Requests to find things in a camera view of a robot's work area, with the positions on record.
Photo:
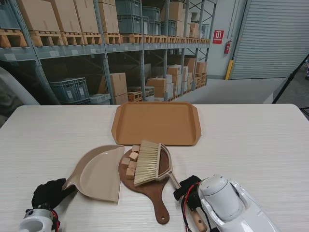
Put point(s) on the grey roller shutter door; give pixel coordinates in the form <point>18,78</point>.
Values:
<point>272,38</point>

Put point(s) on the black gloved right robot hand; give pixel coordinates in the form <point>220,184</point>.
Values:
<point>188,183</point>

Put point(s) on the white curved panel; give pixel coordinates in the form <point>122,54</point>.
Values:
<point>17,87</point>

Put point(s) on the stacked grey plastic crates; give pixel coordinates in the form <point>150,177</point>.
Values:
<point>129,19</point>

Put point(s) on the grey plastic crate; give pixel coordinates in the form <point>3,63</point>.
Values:
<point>67,90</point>

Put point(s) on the white plastic crate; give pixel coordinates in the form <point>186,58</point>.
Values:
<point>100,99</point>

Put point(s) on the orange-brown plastic tray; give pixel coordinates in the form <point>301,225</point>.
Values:
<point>157,123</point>

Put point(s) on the red wall sign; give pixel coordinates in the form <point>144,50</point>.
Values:
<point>217,36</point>

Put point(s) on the yellow post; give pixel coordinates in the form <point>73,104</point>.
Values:
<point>229,70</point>

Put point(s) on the black tripod leg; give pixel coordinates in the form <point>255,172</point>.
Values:
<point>289,79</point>

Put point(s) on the beige plastic dustpan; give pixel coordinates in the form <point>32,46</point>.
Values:
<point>101,174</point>

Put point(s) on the low cardboard box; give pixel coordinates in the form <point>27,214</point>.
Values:
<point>157,87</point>

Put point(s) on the grey metal shelving rack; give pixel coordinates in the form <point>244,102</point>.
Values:
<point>106,48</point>

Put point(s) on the red fire extinguisher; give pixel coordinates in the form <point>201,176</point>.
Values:
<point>227,47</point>

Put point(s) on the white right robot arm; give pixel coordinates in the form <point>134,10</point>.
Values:
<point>224,200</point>

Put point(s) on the tall cardboard box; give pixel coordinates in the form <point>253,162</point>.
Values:
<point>108,19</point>

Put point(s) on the cardboard box with tape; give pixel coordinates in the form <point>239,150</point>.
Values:
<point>118,88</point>

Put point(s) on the large cardboard box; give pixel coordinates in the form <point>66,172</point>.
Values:
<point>38,14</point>
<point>87,15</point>
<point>67,15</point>

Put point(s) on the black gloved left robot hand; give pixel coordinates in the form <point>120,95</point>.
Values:
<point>48,194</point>

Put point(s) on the orange wooden pallet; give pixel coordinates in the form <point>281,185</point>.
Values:
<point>134,96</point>

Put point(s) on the round dark wooden cutting board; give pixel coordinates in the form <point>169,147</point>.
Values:
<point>159,205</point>

